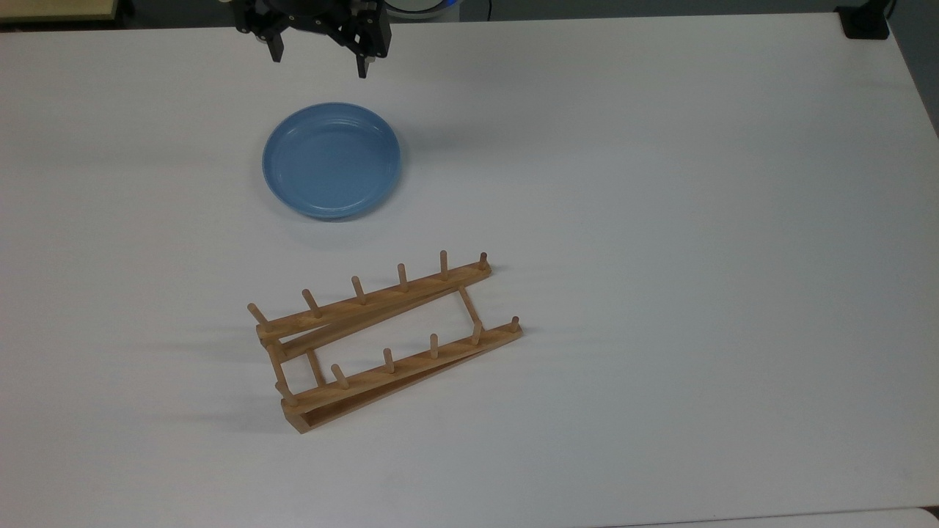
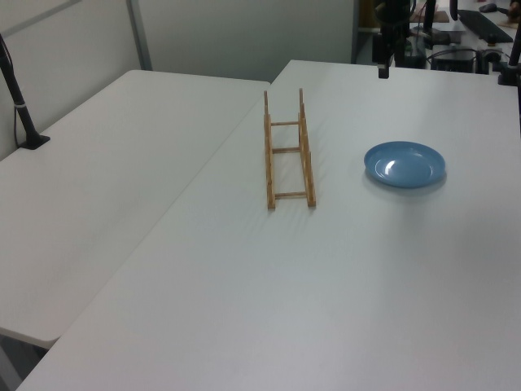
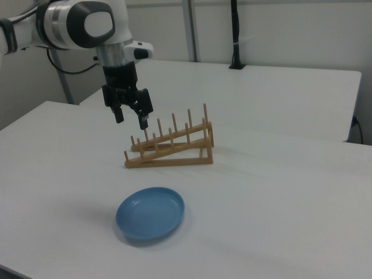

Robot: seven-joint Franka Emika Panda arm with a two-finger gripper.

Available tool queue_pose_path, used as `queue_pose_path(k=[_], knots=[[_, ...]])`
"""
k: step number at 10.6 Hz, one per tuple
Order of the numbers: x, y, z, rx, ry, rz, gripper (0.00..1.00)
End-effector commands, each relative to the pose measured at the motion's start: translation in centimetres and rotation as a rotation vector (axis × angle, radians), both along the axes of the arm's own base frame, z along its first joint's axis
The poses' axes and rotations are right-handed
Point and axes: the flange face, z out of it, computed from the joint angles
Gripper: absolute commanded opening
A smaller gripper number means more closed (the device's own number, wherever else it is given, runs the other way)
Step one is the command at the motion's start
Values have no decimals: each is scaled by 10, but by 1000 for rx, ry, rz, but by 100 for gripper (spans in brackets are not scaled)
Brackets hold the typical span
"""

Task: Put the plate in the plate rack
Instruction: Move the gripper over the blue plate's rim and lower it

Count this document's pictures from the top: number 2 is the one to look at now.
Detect black monitor stand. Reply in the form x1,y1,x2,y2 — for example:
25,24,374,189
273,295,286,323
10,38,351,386
414,0,453,46

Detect black computer keyboard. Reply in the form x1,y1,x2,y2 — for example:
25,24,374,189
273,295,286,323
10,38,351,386
457,9,514,43

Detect grey partition frame post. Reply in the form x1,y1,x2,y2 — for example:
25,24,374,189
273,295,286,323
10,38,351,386
125,0,154,72

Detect black electronics box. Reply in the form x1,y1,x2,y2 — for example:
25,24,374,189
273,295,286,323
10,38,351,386
430,48,478,73

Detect black camera pole with base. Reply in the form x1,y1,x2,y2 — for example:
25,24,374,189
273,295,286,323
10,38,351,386
0,32,51,151

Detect brown wooden board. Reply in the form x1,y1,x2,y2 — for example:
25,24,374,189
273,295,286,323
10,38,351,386
410,10,451,24

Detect blue plastic plate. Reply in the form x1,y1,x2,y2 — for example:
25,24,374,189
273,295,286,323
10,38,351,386
363,140,448,191

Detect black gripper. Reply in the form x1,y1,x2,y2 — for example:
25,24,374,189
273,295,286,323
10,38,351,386
373,0,414,80

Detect wooden plate rack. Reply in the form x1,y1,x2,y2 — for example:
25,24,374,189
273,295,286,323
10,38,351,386
263,87,318,211

